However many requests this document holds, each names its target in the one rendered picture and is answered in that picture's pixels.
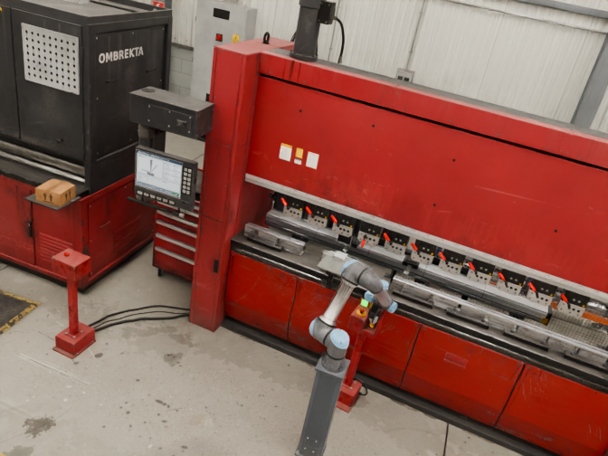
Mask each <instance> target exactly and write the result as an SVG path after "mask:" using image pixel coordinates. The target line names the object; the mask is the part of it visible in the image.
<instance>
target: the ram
mask: <svg viewBox="0 0 608 456"><path fill-rule="evenodd" d="M281 143H283V144H286V145H289V146H292V149H291V154H290V161H288V160H285V159H282V158H280V147H281ZM297 148H301V149H303V154H302V158H299V157H296V152H297ZM308 152H312V153H315V154H319V157H318V165H317V169H314V168H311V167H308V166H306V162H307V157H308ZM295 158H297V159H299V160H301V164H297V163H294V162H295ZM246 174H249V175H252V176H257V177H259V178H262V179H265V180H268V181H271V182H273V183H276V184H279V185H284V186H287V187H289V188H292V189H295V190H298V191H300V192H303V193H306V194H309V195H314V196H316V197H319V198H322V199H325V200H328V201H330V202H333V203H336V204H341V205H344V206H346V207H349V208H352V209H355V210H357V211H360V212H363V213H366V214H371V215H373V216H376V217H379V218H382V219H385V220H387V221H389V222H392V223H397V224H400V225H402V226H405V227H408V228H411V229H414V230H416V231H419V232H422V233H427V234H430V235H432V236H435V237H438V238H441V239H443V240H446V241H449V242H454V243H457V244H459V245H462V246H465V247H468V248H471V249H473V250H476V251H479V252H484V253H487V254H489V255H492V256H495V257H498V258H500V259H503V260H506V261H511V262H514V263H516V264H519V265H522V266H525V267H528V268H530V269H533V270H536V271H541V272H544V273H546V274H549V275H552V276H555V277H557V278H560V279H563V280H568V281H571V282H573V283H576V284H579V285H582V286H585V287H587V288H590V289H593V290H598V291H601V292H603V293H606V294H608V168H605V167H601V166H596V165H592V164H588V163H585V162H582V161H579V160H575V159H572V158H569V157H563V156H559V155H556V154H553V153H549V152H546V151H543V150H539V149H536V148H532V147H527V146H523V145H519V144H517V143H513V142H509V141H507V140H503V139H500V138H494V137H491V136H487V135H483V134H480V133H477V132H473V131H470V130H467V129H464V128H457V127H454V126H451V125H447V124H444V123H441V122H437V121H434V120H430V119H425V118H421V117H418V116H414V115H411V114H408V113H404V112H401V111H398V110H394V109H389V108H385V107H382V106H378V105H375V104H372V103H368V102H364V101H362V100H356V99H352V98H349V97H346V96H342V95H338V94H336V93H332V92H328V91H325V90H320V89H316V88H312V87H310V86H306V85H302V84H299V83H296V82H292V81H286V80H283V79H280V78H276V77H273V76H270V75H266V74H261V75H259V79H258V86H257V92H256V100H255V107H254V113H253V121H252V133H251V140H250V147H249V155H248V161H247V168H246ZM245 181H247V182H250V183H253V184H256V185H260V186H263V187H266V188H269V189H271V190H274V191H277V192H280V193H283V194H285V195H290V196H293V197H296V198H298V199H300V200H303V201H306V202H309V203H312V204H316V205H319V206H322V207H325V208H327V209H330V210H333V211H336V212H339V213H342V214H346V215H349V216H352V217H355V218H357V219H359V220H362V221H365V222H368V223H372V224H375V225H378V226H381V227H384V228H386V229H389V230H392V231H395V232H398V233H402V234H405V235H408V236H411V237H413V238H416V239H418V240H421V241H424V242H428V243H431V244H434V245H437V246H440V247H442V248H445V249H448V250H451V251H454V252H458V253H461V254H464V255H467V256H470V257H472V258H475V259H477V260H480V261H484V262H487V263H490V264H493V265H496V266H499V267H501V268H504V269H507V270H510V271H514V272H517V273H520V274H523V275H526V276H528V277H531V278H534V279H536V280H541V281H543V282H546V283H549V284H552V285H555V286H557V287H560V288H563V289H566V290H571V291H573V292H576V293H579V294H582V295H585V296H587V297H590V298H593V299H597V300H600V301H602V302H605V303H608V299H606V298H603V297H600V296H597V295H594V294H592V293H589V292H586V291H583V290H579V289H576V288H573V287H570V286H567V285H565V284H562V283H559V282H556V281H553V280H549V279H546V278H543V277H540V276H537V275H536V274H533V273H530V272H527V271H523V270H520V269H517V268H514V267H511V266H508V265H506V264H503V263H500V262H497V261H493V260H490V259H487V258H484V257H481V256H479V255H476V254H473V253H470V252H466V251H463V250H460V249H457V248H454V247H451V246H449V245H446V244H443V243H440V242H436V241H434V240H431V239H428V238H425V237H422V236H420V235H417V234H414V233H409V232H407V231H404V230H401V229H398V228H395V227H393V226H390V225H387V224H384V223H379V222H377V221H374V220H371V219H368V218H365V217H363V216H360V215H357V214H352V213H350V212H347V211H344V210H341V209H338V208H336V207H334V206H331V205H328V204H323V203H321V202H318V201H315V200H312V199H309V198H307V197H304V196H301V195H296V194H293V193H291V192H288V191H285V190H282V189H279V188H277V187H274V186H271V185H266V184H264V183H261V182H258V181H255V180H252V179H250V178H247V177H245Z"/></svg>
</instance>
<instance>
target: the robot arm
mask: <svg viewBox="0 0 608 456"><path fill-rule="evenodd" d="M341 273H342V274H343V275H342V276H341V280H342V281H341V283H340V285H339V287H338V288H337V291H336V293H335V295H334V296H333V298H332V300H331V301H330V302H329V304H328V307H327V309H326V310H325V312H324V314H323V315H321V316H319V317H318V318H314V320H313V321H312V322H311V324H310V327H309V333H310V335H311V336H313V337H314V338H315V339H316V340H318V341H319V342H320V343H322V344H323V345H324V346H326V347H327V348H328V349H327V352H326V353H325V355H324V356H323V357H322V359H321V365H322V366H323V368H324V369H326V370H327V371H329V372H331V373H341V372H342V371H344V370H345V367H346V358H345V356H346V352H347V347H348V345H349V336H348V334H347V332H345V331H344V330H342V329H339V328H336V329H335V326H336V320H337V317H338V316H339V314H340V312H341V310H342V308H344V306H345V304H346V302H347V300H348V298H349V296H350V294H351V293H352V291H353V289H354V288H356V287H358V285H360V286H361V287H363V288H365V289H367V290H368V291H367V292H366V293H365V300H366V301H367V302H374V304H373V305H372V307H371V308H370V310H369V311H368V317H369V320H370V322H371V324H375V323H376V322H377V321H378V320H379V319H380V318H381V314H380V313H381V310H382V311H383V309H386V310H387V311H389V312H390V313H393V312H395V310H396V309H397V303H395V302H394V301H393V300H392V299H391V298H390V296H389V295H388V293H387V290H388V286H389V283H388V282H387V281H386V280H380V279H379V277H378V276H377V275H376V274H375V273H374V272H373V271H372V270H371V269H369V268H367V267H366V266H365V265H363V264H362V263H360V262H359V261H356V260H349V261H347V262H346V263H345V264H344V265H343V267H342V269H341ZM373 320H374V321H373Z"/></svg>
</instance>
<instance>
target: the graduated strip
mask: <svg viewBox="0 0 608 456"><path fill-rule="evenodd" d="M245 177H247V178H250V179H252V180H255V181H258V182H261V183H264V184H266V185H271V186H274V187H277V188H279V189H282V190H285V191H288V192H291V193H293V194H296V195H301V196H304V197H307V198H309V199H312V200H315V201H318V202H321V203H323V204H328V205H331V206H334V207H336V208H338V209H341V210H344V211H347V212H350V213H352V214H357V215H360V216H363V217H365V218H368V219H371V220H374V221H377V222H379V223H384V224H387V225H390V226H393V227H395V228H398V229H401V230H404V231H407V232H409V233H414V234H417V235H420V236H422V237H425V238H428V239H431V240H434V241H436V242H440V243H443V244H446V245H449V246H451V247H454V248H457V249H460V250H463V251H466V252H470V253H473V254H476V255H479V256H481V257H484V258H487V259H490V260H493V261H497V262H500V263H503V264H506V265H508V266H511V267H514V268H517V269H520V270H523V271H527V272H530V273H533V274H536V275H537V276H540V277H543V278H546V279H549V280H553V281H556V282H559V283H562V284H565V285H567V286H570V287H573V288H576V289H579V290H583V291H586V292H589V293H592V294H594V295H597V296H600V297H603V298H606V299H608V294H606V293H603V292H601V291H598V290H593V289H590V288H587V287H585V286H582V285H579V284H576V283H573V282H571V281H568V280H563V279H560V278H557V277H555V276H552V275H549V274H546V273H544V272H541V271H536V270H533V269H530V268H528V267H525V266H522V265H519V264H516V263H514V262H511V261H506V260H503V259H500V258H498V257H495V256H492V255H489V254H487V253H484V252H479V251H476V250H473V249H471V248H468V247H465V246H462V245H459V244H457V243H454V242H449V241H446V240H443V239H441V238H438V237H435V236H432V235H430V234H427V233H422V232H419V231H416V230H414V229H411V228H408V227H405V226H402V225H400V224H397V223H392V222H389V221H387V220H385V219H382V218H379V217H376V216H373V215H371V214H366V213H363V212H360V211H357V210H355V209H352V208H349V207H346V206H344V205H341V204H336V203H333V202H330V201H328V200H325V199H322V198H319V197H316V196H314V195H309V194H306V193H303V192H300V191H298V190H295V189H292V188H289V187H287V186H284V185H279V184H276V183H273V182H271V181H268V180H265V179H262V178H259V177H257V176H252V175H249V174H246V176H245Z"/></svg>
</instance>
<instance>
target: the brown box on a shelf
mask: <svg viewBox="0 0 608 456"><path fill-rule="evenodd" d="M80 199H81V197H80V196H78V195H76V194H75V185H74V184H71V183H68V182H65V181H61V180H56V179H51V180H49V181H47V182H45V183H43V184H42V185H39V186H37V187H36V188H35V194H33V195H29V196H27V197H25V198H24V200H26V201H29V202H32V203H35V204H39V205H42V206H45V207H47V208H50V209H53V210H55V211H59V210H60V209H62V208H63V207H65V206H67V205H69V204H72V203H74V202H76V201H78V200H80Z"/></svg>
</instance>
